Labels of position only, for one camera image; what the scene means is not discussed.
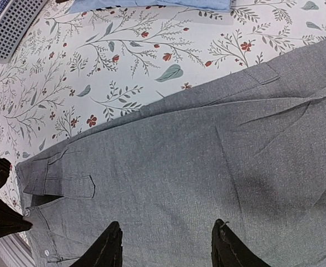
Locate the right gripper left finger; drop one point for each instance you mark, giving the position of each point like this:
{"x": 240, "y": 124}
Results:
{"x": 105, "y": 251}

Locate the aluminium front rail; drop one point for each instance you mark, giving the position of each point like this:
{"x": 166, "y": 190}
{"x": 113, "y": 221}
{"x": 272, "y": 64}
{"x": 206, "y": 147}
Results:
{"x": 14, "y": 251}

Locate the white plastic laundry basket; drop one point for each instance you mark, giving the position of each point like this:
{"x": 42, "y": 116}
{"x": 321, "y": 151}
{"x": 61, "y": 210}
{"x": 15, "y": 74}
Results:
{"x": 14, "y": 23}

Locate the folded light blue shirt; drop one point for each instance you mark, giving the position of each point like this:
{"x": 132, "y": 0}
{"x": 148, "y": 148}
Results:
{"x": 210, "y": 5}

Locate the floral patterned tablecloth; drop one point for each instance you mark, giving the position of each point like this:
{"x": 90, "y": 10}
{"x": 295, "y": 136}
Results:
{"x": 74, "y": 71}

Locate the grey long sleeve shirt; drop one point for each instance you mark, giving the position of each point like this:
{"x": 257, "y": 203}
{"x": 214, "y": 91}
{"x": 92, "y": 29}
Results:
{"x": 248, "y": 148}

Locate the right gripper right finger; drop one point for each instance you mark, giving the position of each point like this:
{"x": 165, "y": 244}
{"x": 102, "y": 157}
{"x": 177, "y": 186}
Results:
{"x": 229, "y": 251}

